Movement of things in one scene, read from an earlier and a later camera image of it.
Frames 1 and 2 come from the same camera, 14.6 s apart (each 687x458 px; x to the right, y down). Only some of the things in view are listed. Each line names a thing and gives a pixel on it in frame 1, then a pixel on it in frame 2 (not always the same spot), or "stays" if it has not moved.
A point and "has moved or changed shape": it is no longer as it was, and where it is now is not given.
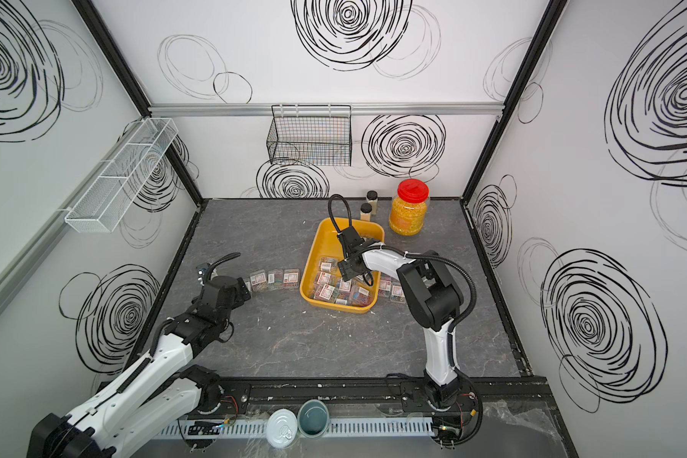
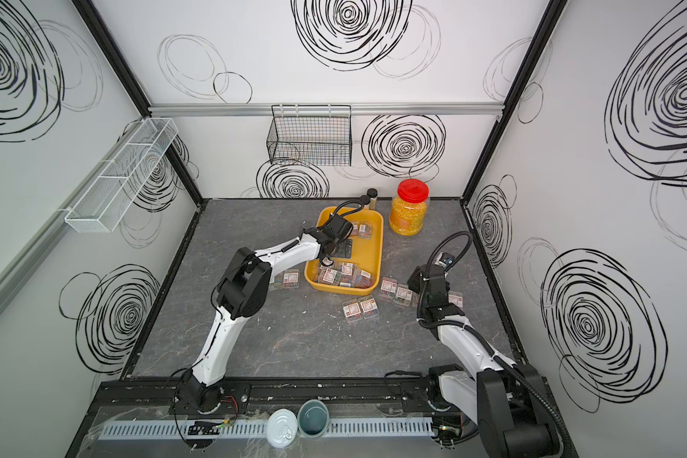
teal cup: (313, 418) stays
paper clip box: (385, 285) stays
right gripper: (346, 270) -> (415, 279)
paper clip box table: (290, 280) stays
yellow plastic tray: (321, 283) has moved or changed shape
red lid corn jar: (407, 213) stays
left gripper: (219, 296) -> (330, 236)
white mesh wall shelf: (111, 192) stays
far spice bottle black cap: (372, 198) stays
